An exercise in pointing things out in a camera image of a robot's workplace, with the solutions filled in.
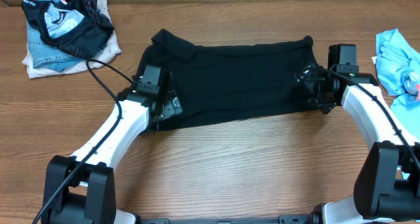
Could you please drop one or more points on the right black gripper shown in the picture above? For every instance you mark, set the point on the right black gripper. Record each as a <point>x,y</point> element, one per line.
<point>325,105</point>

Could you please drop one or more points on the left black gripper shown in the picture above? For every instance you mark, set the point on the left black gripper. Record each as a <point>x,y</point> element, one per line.
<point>172,105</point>

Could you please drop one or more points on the black t-shirt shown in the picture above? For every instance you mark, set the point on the black t-shirt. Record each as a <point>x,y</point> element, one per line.
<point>227,83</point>

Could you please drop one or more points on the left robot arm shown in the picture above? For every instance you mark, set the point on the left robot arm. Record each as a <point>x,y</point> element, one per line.
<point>81,188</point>

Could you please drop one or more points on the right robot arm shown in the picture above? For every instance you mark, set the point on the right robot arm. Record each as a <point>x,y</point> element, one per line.
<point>387,187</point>

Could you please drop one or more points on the light blue garment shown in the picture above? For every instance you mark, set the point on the light blue garment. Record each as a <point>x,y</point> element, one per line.
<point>397,65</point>

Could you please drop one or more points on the folded white cloth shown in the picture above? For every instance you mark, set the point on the folded white cloth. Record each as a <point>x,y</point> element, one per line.
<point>101,56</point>

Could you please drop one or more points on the black and grey jersey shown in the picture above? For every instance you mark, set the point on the black and grey jersey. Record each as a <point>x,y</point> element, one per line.
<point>88,38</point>

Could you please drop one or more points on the folded blue denim jeans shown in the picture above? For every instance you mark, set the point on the folded blue denim jeans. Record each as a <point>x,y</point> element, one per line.
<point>47,22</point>

